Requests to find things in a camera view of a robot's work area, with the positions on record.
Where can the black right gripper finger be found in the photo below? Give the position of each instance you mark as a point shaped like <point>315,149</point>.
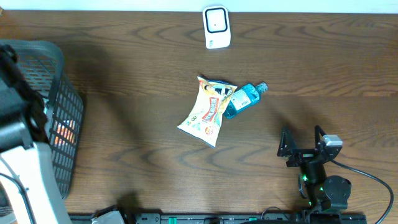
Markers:
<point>319,142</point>
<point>287,145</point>

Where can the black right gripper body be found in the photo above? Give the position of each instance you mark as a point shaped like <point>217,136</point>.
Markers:
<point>303,156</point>

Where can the blue mouthwash bottle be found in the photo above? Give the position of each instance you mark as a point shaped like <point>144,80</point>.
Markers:
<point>247,96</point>

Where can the yellow snack bag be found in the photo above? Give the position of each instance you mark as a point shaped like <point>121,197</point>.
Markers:
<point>205,119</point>

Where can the orange snack packet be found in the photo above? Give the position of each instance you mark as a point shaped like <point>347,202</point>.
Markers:
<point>65,133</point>

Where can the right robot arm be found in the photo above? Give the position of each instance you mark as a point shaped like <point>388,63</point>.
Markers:
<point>327,195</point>

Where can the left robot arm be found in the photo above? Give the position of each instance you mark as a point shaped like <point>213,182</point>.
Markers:
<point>26,166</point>

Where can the white barcode scanner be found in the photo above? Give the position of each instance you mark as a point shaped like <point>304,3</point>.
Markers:
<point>216,26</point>

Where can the grey plastic basket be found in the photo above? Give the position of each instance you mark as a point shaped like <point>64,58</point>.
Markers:
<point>42,64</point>

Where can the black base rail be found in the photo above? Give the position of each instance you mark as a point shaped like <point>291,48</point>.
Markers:
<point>278,217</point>

